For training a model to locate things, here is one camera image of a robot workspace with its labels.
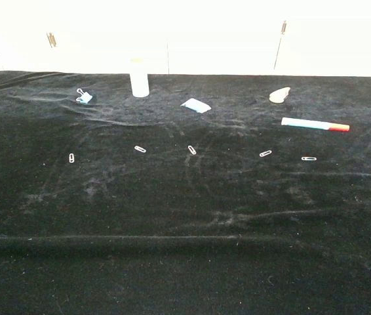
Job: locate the blue binder clip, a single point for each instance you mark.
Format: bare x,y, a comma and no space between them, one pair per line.
87,97

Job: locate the metal screen hinge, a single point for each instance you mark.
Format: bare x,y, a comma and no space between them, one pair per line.
284,28
51,40

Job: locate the white cardboard tube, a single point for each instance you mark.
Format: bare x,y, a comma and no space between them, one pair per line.
139,82

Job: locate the white blue wrapped eraser packet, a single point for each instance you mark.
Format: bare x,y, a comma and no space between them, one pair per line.
196,105

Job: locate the white marker with red cap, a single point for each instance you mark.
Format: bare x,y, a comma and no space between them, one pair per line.
306,123

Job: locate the small metal paper clip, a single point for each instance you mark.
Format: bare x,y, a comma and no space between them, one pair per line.
71,158
265,153
191,150
309,159
140,149

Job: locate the woven folding screen panel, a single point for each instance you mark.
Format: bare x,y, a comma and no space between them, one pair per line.
225,36
107,29
15,33

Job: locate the black velvet table cloth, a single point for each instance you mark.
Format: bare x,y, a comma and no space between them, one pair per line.
185,213

